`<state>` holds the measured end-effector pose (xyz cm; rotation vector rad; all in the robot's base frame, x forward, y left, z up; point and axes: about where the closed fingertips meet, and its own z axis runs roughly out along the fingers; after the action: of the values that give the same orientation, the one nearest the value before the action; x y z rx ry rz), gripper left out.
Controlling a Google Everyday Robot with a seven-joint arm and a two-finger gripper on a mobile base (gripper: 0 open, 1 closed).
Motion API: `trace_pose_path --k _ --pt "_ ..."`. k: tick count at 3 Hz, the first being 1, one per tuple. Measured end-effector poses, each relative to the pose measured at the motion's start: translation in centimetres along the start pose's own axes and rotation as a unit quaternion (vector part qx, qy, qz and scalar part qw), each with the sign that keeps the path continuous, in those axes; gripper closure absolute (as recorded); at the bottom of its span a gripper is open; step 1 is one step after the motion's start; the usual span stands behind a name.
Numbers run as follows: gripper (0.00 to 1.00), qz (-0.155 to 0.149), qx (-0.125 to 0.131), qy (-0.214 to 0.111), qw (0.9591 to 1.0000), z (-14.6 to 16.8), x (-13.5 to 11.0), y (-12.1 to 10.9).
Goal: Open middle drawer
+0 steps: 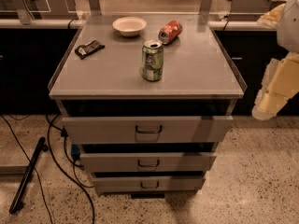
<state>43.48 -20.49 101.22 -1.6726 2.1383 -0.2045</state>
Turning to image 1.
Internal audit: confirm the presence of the black bar on floor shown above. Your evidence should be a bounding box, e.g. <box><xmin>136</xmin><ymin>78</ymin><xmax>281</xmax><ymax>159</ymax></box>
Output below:
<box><xmin>9</xmin><ymin>137</ymin><xmax>46</xmax><ymax>215</ymax></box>

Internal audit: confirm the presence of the blue plug box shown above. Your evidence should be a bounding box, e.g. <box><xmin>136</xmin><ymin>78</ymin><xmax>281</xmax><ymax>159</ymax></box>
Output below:
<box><xmin>71</xmin><ymin>145</ymin><xmax>80</xmax><ymax>161</ymax></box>

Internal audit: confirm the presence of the grey bottom drawer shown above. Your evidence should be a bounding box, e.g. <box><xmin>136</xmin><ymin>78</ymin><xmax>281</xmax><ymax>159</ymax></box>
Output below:
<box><xmin>93</xmin><ymin>175</ymin><xmax>204</xmax><ymax>194</ymax></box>

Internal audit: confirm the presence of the green soda can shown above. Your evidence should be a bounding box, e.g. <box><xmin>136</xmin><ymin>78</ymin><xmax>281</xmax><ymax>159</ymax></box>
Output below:
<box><xmin>142</xmin><ymin>40</ymin><xmax>164</xmax><ymax>81</ymax></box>

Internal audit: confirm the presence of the grey drawer cabinet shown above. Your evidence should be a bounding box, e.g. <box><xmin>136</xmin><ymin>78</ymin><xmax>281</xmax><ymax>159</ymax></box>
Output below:
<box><xmin>49</xmin><ymin>14</ymin><xmax>246</xmax><ymax>194</ymax></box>

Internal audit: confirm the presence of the white horizontal rail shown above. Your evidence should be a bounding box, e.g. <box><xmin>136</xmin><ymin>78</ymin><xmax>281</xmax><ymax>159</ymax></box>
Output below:
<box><xmin>0</xmin><ymin>18</ymin><xmax>299</xmax><ymax>32</ymax></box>

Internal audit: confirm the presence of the grey drawer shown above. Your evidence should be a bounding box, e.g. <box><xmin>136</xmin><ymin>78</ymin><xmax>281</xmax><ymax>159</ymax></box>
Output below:
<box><xmin>80</xmin><ymin>152</ymin><xmax>216</xmax><ymax>173</ymax></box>
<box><xmin>93</xmin><ymin>175</ymin><xmax>204</xmax><ymax>194</ymax></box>
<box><xmin>63</xmin><ymin>116</ymin><xmax>233</xmax><ymax>145</ymax></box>

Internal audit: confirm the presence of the white bowl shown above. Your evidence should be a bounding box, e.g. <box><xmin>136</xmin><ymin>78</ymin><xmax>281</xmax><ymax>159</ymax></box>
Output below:
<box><xmin>112</xmin><ymin>17</ymin><xmax>147</xmax><ymax>37</ymax></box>

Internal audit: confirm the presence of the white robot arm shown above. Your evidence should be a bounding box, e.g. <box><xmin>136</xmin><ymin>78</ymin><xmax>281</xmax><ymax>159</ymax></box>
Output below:
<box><xmin>251</xmin><ymin>0</ymin><xmax>299</xmax><ymax>120</ymax></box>

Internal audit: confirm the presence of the orange soda can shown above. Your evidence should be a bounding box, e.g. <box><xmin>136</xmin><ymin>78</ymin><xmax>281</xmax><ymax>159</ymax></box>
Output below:
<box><xmin>158</xmin><ymin>21</ymin><xmax>183</xmax><ymax>45</ymax></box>

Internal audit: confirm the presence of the dark snack wrapper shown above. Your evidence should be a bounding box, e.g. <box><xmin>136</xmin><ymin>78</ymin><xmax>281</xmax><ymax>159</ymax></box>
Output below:
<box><xmin>75</xmin><ymin>40</ymin><xmax>105</xmax><ymax>60</ymax></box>

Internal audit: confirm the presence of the black cable near cabinet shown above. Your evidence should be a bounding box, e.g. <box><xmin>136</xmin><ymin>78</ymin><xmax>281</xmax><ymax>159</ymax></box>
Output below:
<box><xmin>46</xmin><ymin>114</ymin><xmax>96</xmax><ymax>224</ymax></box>

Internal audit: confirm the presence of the black floor cable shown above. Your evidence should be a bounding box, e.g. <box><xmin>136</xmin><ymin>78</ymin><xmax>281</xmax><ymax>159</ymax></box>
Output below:
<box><xmin>0</xmin><ymin>114</ymin><xmax>54</xmax><ymax>224</ymax></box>

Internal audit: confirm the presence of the grey top drawer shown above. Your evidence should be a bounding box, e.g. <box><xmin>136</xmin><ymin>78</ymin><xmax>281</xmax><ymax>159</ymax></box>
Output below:
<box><xmin>63</xmin><ymin>116</ymin><xmax>233</xmax><ymax>145</ymax></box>

